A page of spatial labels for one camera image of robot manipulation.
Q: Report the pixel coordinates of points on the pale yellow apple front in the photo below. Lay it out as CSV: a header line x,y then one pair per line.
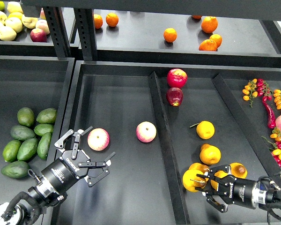
x,y
7,33

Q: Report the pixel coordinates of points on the yellow pear middle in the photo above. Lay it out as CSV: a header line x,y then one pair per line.
x,y
209,154

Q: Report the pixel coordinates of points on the yellow pear upper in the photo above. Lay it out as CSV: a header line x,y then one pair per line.
x,y
204,129

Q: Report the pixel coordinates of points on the red apple upper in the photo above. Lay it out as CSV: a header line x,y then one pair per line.
x,y
176,78

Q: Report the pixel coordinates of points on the red chili pepper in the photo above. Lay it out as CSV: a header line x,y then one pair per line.
x,y
270,114

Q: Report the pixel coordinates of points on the orange on shelf far left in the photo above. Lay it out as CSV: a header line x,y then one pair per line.
x,y
98,21

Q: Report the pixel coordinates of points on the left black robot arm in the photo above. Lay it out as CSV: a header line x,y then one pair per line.
x,y
26,207

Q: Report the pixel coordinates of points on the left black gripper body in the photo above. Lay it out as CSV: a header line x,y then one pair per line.
x,y
64,172

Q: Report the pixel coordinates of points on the orange on shelf front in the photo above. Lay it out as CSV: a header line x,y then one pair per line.
x,y
208,45

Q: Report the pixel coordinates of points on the red cherry tomato vine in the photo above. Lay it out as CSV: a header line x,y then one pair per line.
x,y
264,90

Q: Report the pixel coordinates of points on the red apple on shelf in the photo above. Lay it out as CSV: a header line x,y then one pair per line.
x,y
38,35

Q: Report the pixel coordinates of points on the mixed cherry tomatoes lower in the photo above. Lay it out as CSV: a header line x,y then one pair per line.
x,y
275,143

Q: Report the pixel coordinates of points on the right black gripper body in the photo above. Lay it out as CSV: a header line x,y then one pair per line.
x,y
238,191

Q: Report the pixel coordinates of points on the yellow pear lower left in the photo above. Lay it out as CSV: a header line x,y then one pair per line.
x,y
198,166

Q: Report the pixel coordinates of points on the dark red apple lower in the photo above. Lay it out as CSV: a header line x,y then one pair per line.
x,y
174,96

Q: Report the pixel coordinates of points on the yellow pear with stem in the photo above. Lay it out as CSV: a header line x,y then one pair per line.
x,y
191,181

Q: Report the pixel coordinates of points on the green avocado small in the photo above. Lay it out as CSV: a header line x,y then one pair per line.
x,y
42,128

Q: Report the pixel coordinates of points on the black shelf post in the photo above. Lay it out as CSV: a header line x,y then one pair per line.
x,y
58,31
84,21

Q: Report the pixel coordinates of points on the black shelf post right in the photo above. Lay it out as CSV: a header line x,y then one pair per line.
x,y
84,21

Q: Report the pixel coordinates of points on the pink apple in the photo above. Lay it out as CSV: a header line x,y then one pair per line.
x,y
98,139
146,132

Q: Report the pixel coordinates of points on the dark green avocado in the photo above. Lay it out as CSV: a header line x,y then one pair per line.
x,y
16,170
22,133

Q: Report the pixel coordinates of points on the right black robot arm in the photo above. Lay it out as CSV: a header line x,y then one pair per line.
x,y
268,195

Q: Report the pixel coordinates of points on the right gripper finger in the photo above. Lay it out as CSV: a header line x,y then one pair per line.
x,y
213,173
214,200

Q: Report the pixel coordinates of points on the yellow pear lower right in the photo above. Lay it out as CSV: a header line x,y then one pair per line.
x,y
238,170

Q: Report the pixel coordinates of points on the green avocado top right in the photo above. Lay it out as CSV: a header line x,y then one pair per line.
x,y
47,116

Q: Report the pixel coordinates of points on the black left tray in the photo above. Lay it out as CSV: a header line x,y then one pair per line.
x,y
37,83

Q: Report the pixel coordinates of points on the green avocado top left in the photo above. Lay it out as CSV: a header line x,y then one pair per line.
x,y
26,117

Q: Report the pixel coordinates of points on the black centre tray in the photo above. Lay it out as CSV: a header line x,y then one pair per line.
x,y
144,185

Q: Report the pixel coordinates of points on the pink apple centre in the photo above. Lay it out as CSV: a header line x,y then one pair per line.
x,y
146,132

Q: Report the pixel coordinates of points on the orange cherry tomato vine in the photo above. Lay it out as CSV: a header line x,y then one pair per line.
x,y
250,91

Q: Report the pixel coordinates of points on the pink peach on shelf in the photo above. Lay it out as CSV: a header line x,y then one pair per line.
x,y
43,25

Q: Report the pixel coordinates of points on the pink apple left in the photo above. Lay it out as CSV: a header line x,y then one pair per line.
x,y
98,139

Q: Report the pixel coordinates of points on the black shelf post left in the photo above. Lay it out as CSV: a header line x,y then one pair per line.
x,y
58,31

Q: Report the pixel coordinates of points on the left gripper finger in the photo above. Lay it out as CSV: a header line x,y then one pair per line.
x,y
101,167
70,141

